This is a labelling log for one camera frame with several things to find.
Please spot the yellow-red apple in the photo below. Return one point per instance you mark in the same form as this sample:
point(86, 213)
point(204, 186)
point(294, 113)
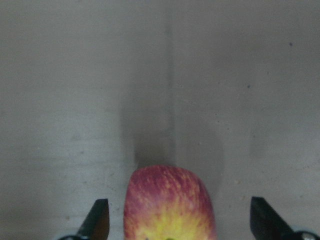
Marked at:
point(165, 202)

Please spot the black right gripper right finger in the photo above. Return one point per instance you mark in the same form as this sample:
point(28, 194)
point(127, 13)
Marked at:
point(267, 224)

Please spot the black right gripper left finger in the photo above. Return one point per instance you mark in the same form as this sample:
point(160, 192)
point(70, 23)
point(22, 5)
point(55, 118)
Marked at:
point(96, 225)

